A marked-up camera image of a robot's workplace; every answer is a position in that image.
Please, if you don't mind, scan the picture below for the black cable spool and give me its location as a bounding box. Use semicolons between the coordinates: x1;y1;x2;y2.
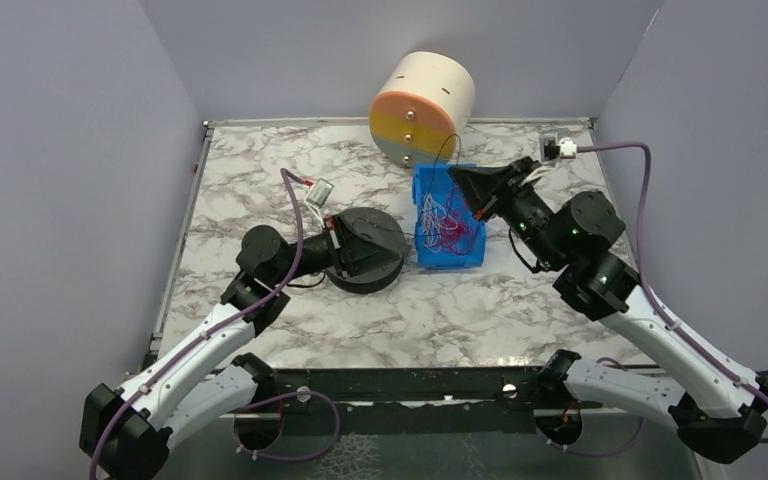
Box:
325;207;407;295

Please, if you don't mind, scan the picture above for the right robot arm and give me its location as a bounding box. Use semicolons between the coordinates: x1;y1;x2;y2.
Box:
448;157;768;464

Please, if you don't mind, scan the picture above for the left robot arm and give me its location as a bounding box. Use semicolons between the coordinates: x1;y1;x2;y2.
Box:
78;207;405;479

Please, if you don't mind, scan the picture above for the blue plastic bin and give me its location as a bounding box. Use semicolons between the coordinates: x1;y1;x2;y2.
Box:
412;164;487;270

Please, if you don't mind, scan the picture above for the cream cylindrical drawer container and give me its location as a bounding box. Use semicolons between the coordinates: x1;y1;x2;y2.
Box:
368;51;476;167

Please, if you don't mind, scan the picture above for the red wire bundle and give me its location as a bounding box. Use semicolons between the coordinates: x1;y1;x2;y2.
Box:
433;188;481;258

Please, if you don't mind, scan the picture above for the white wire bundle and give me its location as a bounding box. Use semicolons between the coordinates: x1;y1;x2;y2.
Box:
421;192;448;252

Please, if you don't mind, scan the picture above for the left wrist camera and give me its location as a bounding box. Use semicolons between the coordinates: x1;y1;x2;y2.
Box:
305;179;334;208

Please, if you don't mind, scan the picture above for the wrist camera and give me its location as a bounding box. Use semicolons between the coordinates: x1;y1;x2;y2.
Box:
539;132;578;164
305;179;334;208

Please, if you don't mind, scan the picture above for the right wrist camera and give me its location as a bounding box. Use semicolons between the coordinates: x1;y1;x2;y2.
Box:
539;132;578;164

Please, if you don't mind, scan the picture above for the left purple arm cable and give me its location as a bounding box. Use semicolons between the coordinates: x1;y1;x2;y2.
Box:
89;168;342;480

